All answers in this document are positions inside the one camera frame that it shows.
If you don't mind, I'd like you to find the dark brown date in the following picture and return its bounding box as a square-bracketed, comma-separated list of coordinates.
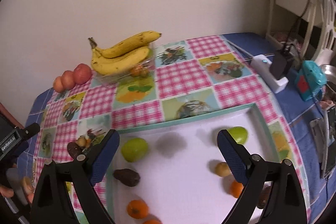
[67, 141, 83, 159]
[257, 185, 271, 209]
[113, 168, 141, 187]

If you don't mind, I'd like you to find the orange tangerine tray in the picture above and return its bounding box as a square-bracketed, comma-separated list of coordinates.
[230, 180, 244, 198]

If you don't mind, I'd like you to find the large green jujube fruit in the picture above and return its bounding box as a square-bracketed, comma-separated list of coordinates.
[121, 138, 149, 162]

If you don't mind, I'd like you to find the orange tangerine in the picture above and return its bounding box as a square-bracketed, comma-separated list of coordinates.
[143, 219, 162, 224]
[126, 200, 149, 219]

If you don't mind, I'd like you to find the brown longan fruit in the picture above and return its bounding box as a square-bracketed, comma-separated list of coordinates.
[21, 176, 34, 196]
[215, 162, 231, 177]

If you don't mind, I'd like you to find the small green jujube fruit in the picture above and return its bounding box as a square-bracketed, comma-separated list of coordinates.
[227, 126, 248, 145]

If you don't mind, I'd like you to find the person's left hand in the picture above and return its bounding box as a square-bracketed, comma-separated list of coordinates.
[1, 172, 34, 205]

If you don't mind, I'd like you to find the small orange peach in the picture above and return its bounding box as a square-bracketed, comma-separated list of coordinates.
[53, 76, 65, 93]

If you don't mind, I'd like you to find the smartphone on stand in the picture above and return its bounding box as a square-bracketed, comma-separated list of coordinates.
[321, 105, 335, 178]

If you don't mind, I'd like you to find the medium red apple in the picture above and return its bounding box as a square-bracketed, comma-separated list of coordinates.
[61, 71, 76, 90]

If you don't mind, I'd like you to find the white tray teal rim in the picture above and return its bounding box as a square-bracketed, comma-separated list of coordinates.
[106, 103, 280, 223]

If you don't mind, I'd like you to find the large red apple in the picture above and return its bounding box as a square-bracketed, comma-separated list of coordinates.
[73, 64, 92, 85]

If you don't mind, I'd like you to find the lower yellow banana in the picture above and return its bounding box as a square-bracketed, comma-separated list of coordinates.
[91, 47, 150, 75]

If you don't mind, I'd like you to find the yellow banana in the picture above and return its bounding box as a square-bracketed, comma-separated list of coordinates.
[88, 31, 162, 59]
[91, 47, 150, 75]

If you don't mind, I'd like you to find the tangerine inside plastic container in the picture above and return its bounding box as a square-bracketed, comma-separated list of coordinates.
[130, 65, 143, 77]

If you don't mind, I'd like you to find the clear plastic fruit container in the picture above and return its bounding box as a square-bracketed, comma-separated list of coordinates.
[93, 44, 155, 85]

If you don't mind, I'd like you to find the teal plastic toy box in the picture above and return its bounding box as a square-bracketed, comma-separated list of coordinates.
[294, 60, 327, 101]

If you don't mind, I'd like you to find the black power adapter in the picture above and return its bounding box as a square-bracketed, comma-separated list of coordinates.
[269, 51, 294, 80]

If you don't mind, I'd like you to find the upper yellow banana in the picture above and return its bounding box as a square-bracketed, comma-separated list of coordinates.
[88, 31, 162, 59]

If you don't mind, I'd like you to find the pink checkered fruit tablecloth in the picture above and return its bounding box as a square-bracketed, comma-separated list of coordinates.
[32, 36, 310, 223]

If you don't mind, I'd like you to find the white power strip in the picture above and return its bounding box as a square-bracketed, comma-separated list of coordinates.
[251, 55, 289, 94]

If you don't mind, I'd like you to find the metal bowl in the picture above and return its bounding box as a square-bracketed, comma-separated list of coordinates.
[320, 64, 336, 84]

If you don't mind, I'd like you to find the white wooden shelf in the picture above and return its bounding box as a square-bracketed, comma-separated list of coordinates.
[266, 0, 335, 65]

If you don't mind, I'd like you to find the black power cable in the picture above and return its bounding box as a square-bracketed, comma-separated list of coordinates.
[280, 0, 318, 57]

